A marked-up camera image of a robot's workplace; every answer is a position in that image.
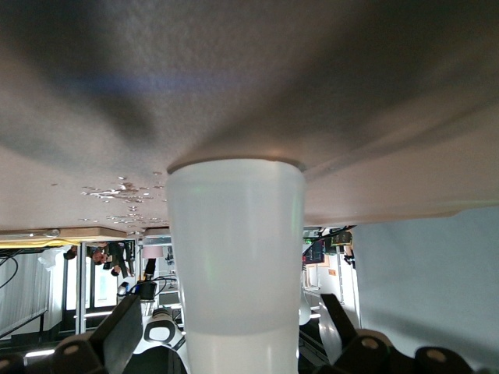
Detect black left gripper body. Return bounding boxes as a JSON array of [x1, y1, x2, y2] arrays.
[[134, 280, 159, 302]]

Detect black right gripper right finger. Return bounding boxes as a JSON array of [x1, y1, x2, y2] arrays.
[[311, 292, 475, 374]]

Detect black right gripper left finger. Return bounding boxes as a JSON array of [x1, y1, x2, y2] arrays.
[[0, 294, 143, 374]]

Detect translucent sauce bottle orange cap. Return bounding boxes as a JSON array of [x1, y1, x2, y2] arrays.
[[166, 157, 307, 374]]

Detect person in dark clothes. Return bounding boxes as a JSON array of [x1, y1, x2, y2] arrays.
[[104, 241, 134, 278]]

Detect scattered liquid droplets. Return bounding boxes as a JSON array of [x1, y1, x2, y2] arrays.
[[80, 171, 169, 228]]

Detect dark computer monitor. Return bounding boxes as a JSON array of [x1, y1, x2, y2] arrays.
[[303, 239, 327, 265]]

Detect brown table mat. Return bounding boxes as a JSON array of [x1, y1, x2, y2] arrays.
[[0, 0, 499, 235]]

